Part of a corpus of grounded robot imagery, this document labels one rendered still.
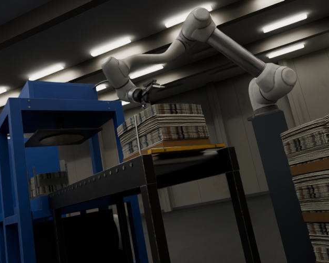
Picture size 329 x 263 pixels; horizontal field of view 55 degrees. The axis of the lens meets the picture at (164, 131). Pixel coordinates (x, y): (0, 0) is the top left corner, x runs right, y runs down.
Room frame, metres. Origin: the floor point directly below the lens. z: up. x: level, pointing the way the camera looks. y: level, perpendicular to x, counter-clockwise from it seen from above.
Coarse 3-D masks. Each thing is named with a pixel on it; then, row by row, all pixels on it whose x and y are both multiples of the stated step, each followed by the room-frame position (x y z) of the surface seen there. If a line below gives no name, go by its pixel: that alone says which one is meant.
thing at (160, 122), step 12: (156, 108) 1.34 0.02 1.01; (168, 108) 1.38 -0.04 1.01; (180, 108) 1.42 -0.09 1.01; (192, 108) 1.47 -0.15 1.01; (144, 120) 1.41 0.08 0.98; (156, 120) 1.34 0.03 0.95; (168, 120) 1.36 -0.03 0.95; (180, 120) 1.40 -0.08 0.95; (192, 120) 1.45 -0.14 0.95; (204, 120) 1.50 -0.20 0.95; (144, 132) 1.43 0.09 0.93; (156, 132) 1.36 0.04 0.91; (168, 132) 1.35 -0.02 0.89; (180, 132) 1.39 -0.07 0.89; (192, 132) 1.45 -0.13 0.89; (204, 132) 1.49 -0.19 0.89; (144, 144) 1.46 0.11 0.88; (156, 144) 1.37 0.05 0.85; (156, 156) 1.41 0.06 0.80
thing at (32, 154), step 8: (8, 144) 4.25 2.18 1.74; (32, 152) 4.43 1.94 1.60; (40, 152) 4.50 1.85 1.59; (48, 152) 4.57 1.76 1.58; (56, 152) 4.64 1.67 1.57; (32, 160) 4.43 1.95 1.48; (40, 160) 4.49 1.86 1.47; (48, 160) 4.56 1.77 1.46; (56, 160) 4.64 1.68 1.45; (32, 168) 4.42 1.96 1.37; (40, 168) 4.49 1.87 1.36; (48, 168) 4.55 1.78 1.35; (56, 168) 4.63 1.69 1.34; (64, 168) 4.70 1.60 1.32; (32, 176) 4.41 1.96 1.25; (0, 192) 4.16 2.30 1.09; (0, 200) 4.15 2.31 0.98; (0, 208) 4.15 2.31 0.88; (64, 216) 4.65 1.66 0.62; (16, 224) 4.25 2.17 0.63; (16, 232) 4.25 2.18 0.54
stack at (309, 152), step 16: (304, 128) 1.46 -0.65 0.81; (320, 128) 1.38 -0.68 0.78; (288, 144) 1.58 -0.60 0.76; (304, 144) 1.48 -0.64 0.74; (320, 144) 1.40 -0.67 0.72; (288, 160) 1.62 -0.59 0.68; (304, 160) 1.51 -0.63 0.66; (304, 176) 1.54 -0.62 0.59; (320, 176) 1.45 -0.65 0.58; (304, 192) 1.58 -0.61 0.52; (320, 192) 1.47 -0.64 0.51; (304, 208) 1.59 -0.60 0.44; (320, 208) 1.50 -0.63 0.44; (320, 224) 1.54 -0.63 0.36; (320, 240) 1.56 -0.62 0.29; (320, 256) 1.58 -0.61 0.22
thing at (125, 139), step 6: (120, 126) 1.60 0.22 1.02; (126, 126) 1.55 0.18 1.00; (132, 126) 1.51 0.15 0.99; (120, 132) 1.60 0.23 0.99; (126, 132) 1.56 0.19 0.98; (132, 132) 1.52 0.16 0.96; (120, 138) 1.62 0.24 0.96; (126, 138) 1.57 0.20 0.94; (132, 138) 1.52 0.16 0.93; (126, 144) 1.59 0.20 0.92; (132, 144) 1.54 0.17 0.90; (126, 150) 1.59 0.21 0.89; (132, 150) 1.55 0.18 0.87; (126, 156) 1.60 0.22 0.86
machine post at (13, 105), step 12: (12, 108) 2.19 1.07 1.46; (12, 120) 2.18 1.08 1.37; (12, 132) 2.18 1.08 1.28; (12, 144) 2.19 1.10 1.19; (24, 144) 2.22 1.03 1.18; (12, 156) 2.22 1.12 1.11; (24, 156) 2.22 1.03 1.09; (24, 168) 2.21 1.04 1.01; (24, 180) 2.21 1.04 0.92; (24, 192) 2.20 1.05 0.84; (24, 204) 2.20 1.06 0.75; (24, 216) 2.19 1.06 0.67; (24, 228) 2.19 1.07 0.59; (24, 240) 2.19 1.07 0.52; (24, 252) 2.18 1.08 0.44
